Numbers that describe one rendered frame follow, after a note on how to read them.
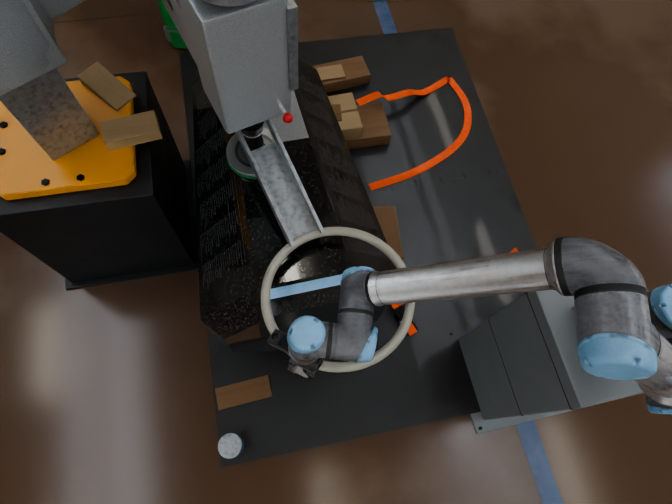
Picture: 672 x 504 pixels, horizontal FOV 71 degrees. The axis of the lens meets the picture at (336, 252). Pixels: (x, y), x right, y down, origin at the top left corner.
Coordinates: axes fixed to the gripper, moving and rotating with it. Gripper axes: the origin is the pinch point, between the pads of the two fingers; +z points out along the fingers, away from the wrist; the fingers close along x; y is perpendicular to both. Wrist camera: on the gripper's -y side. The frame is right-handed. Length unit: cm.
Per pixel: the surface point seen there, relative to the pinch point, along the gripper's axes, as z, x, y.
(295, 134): -2, 72, -48
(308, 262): 1.2, 30.3, -15.6
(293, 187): -11, 47, -32
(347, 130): 56, 130, -52
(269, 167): -14, 47, -42
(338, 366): -8.4, 3.2, 11.8
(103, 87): -3, 48, -122
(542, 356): 9, 47, 69
